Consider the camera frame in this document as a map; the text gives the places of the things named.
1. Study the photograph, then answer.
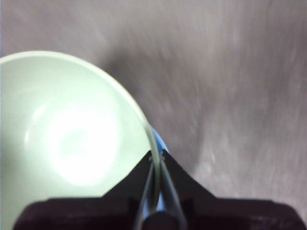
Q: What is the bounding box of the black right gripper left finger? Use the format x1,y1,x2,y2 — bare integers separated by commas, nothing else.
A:
101,150,155,230

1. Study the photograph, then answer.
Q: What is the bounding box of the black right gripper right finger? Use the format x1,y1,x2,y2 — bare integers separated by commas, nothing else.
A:
161,149,217,230

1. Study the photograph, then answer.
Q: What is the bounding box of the blue bowl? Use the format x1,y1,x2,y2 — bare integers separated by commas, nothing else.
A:
142,125,169,216

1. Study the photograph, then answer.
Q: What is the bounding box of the pale green bowl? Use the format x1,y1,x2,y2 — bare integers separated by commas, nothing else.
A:
0,50,161,218

